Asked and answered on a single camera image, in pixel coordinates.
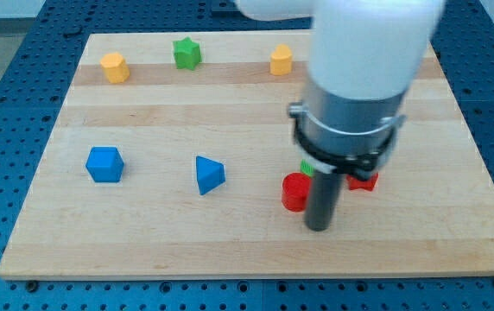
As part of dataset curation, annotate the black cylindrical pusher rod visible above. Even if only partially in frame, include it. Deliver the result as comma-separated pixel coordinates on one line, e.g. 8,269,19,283
304,171,344,232

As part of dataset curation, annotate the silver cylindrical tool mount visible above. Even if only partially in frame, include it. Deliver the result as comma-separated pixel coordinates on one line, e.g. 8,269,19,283
288,79,406,181

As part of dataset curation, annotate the red cylinder block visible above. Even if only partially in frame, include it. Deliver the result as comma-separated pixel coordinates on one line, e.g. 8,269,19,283
281,172,311,213

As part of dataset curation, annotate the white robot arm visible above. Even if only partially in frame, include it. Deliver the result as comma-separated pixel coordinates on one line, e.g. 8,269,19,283
235,0,445,232

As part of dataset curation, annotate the red star block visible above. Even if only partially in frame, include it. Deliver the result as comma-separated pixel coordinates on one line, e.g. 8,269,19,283
346,173,379,192

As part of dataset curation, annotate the yellow heart block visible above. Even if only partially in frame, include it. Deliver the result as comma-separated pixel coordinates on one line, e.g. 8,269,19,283
269,44,293,76

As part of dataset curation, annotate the blue triangular prism block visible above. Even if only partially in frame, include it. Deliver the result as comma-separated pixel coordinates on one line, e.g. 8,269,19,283
195,155,225,195

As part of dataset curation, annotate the wooden board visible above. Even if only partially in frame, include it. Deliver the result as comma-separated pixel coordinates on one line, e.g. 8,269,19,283
0,30,494,281

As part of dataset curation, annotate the green star block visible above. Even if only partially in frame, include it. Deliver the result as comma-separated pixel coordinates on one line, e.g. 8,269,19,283
173,36,202,71

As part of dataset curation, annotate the blue hexagon block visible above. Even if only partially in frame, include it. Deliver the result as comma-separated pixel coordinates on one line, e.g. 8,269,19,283
85,146,124,183

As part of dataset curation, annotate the yellow hexagon block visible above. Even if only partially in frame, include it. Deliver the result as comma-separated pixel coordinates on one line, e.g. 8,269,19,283
99,52,130,84

